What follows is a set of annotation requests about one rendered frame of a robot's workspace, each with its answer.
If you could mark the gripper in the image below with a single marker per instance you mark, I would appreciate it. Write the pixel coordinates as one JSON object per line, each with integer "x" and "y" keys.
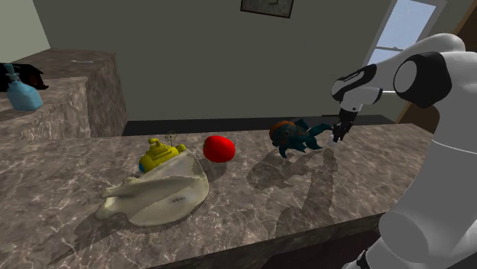
{"x": 343, "y": 126}

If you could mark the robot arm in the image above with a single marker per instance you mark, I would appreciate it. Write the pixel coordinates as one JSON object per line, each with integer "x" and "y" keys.
{"x": 439, "y": 178}

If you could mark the teal and orange fish toy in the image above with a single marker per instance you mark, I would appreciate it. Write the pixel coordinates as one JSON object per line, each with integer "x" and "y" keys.
{"x": 294, "y": 137}

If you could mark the window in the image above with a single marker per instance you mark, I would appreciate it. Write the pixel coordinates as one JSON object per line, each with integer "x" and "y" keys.
{"x": 400, "y": 29}

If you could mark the red apple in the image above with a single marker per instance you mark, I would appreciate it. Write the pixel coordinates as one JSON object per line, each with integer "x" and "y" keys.
{"x": 218, "y": 148}

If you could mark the yellow submarine toy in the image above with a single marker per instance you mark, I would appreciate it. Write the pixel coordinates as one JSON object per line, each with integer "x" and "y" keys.
{"x": 159, "y": 155}

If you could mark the cream cloth bag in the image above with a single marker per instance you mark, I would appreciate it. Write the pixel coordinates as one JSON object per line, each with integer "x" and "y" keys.
{"x": 164, "y": 195}

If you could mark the black object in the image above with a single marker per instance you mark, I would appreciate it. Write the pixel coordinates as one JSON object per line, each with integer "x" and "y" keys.
{"x": 31, "y": 76}

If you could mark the blue soap dispenser bottle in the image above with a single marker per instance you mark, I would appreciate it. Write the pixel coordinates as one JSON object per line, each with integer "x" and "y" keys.
{"x": 23, "y": 95}

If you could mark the dark framed wall picture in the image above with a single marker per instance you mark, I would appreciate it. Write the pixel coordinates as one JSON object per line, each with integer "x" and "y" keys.
{"x": 267, "y": 6}

